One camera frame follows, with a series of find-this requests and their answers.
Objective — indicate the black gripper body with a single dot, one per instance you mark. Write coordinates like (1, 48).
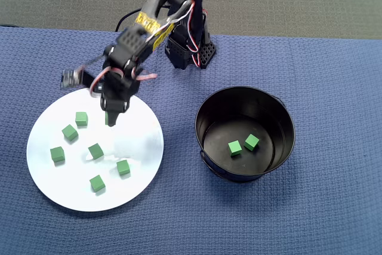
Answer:
(114, 104)

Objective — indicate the blue woven tablecloth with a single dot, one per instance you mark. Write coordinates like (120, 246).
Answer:
(268, 222)

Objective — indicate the bare wrist camera circuit board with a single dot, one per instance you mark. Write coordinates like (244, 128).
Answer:
(71, 78)

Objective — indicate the black round metal bucket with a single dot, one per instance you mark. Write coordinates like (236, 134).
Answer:
(283, 135)

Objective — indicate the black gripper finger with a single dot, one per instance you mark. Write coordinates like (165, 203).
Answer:
(112, 117)

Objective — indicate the white round plate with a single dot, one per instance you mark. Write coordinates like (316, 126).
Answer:
(68, 189)

